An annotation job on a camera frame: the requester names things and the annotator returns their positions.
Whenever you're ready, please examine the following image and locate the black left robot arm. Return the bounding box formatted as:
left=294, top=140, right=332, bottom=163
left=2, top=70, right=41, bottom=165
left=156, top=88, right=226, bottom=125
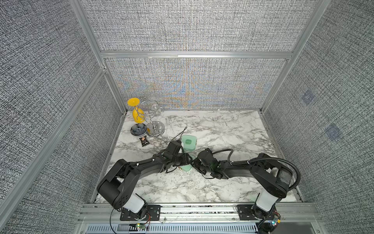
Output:
left=96, top=140, right=192, bottom=218

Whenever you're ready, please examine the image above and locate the black snack packet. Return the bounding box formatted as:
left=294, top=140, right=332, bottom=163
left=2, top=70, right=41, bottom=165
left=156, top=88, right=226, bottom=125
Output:
left=139, top=136, right=150, bottom=147

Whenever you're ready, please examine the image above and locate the black white patterned bowl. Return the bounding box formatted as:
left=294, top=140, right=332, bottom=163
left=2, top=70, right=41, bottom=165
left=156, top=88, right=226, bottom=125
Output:
left=130, top=123, right=147, bottom=136

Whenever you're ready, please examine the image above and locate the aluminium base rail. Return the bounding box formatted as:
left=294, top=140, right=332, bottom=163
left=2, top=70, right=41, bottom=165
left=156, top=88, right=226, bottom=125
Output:
left=74, top=202, right=328, bottom=234

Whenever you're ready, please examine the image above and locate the clear glass cup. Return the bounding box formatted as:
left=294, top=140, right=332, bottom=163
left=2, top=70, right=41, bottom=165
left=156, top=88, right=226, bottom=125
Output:
left=148, top=94, right=161, bottom=117

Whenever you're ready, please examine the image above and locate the chrome cup holder stand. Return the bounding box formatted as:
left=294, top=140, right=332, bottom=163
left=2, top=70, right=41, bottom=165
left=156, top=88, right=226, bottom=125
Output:
left=137, top=97, right=165, bottom=137

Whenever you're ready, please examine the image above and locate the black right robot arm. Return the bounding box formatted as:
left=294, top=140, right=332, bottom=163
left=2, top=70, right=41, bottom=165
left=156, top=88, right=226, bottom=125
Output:
left=191, top=148, right=301, bottom=220

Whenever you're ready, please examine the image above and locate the green nail kit case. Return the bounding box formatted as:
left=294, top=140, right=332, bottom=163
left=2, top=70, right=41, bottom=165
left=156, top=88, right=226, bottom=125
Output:
left=180, top=156, right=194, bottom=172
left=181, top=135, right=197, bottom=152

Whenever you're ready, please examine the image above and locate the yellow plastic cup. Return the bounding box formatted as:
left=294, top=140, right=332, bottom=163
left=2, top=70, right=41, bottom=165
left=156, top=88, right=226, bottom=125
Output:
left=132, top=106, right=145, bottom=123

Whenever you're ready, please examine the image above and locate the yellow cup on stand top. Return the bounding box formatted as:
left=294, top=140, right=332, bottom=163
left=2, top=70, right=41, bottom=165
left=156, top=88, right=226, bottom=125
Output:
left=127, top=97, right=140, bottom=107

